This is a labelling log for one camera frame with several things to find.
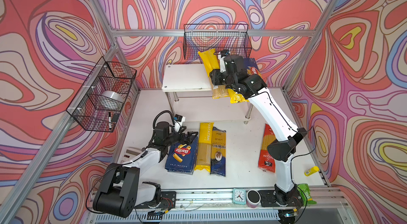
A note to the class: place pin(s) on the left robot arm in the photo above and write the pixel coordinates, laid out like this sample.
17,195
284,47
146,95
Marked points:
121,191

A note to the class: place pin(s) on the clear yellow-top spaghetti bag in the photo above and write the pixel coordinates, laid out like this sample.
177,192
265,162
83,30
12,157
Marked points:
212,68

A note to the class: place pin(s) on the red noodle bag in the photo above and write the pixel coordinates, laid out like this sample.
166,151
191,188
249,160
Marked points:
266,163

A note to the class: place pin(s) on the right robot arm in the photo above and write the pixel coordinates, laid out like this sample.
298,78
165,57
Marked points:
288,136

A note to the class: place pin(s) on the dark blue spaghetti bag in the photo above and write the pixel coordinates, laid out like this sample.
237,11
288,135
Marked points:
218,153

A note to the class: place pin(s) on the white two-tier shelf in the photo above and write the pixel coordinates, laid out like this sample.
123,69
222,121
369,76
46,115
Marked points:
189,94

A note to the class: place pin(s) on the white calculator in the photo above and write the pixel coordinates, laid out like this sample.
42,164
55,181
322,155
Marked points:
129,154

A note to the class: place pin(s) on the black marker pen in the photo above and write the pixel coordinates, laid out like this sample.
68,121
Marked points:
109,121

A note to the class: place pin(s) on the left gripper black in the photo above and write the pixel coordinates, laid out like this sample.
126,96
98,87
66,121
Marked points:
187,140

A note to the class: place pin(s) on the blue Barilla rigatoni box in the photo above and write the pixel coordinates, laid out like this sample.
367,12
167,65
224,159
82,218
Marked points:
182,157

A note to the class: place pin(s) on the pink round speaker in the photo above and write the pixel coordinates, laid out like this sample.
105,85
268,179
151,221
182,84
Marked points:
253,198

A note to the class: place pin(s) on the blue Barilla spaghetti box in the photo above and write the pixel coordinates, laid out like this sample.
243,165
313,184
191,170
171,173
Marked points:
251,67

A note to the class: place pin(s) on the teal alarm clock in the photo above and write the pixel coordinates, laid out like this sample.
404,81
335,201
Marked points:
239,196

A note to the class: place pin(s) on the silver tape roll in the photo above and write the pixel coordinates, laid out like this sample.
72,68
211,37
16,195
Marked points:
112,100

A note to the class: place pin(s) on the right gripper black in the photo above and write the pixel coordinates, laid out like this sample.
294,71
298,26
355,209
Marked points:
215,77

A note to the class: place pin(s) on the black wire basket left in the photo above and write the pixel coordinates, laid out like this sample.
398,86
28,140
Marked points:
86,108

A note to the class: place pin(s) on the black wire basket back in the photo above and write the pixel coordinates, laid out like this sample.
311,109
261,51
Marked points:
219,36

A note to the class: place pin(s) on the yellow small object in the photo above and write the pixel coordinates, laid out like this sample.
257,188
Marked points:
311,171

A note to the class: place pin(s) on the green crumpled bag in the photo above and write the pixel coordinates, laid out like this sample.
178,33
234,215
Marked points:
305,193

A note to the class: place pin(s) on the black wire basket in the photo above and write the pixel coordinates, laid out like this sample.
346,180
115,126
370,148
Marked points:
86,108
219,36

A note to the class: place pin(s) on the yellow Pastatime spaghetti bag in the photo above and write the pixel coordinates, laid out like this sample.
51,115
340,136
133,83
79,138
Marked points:
203,161

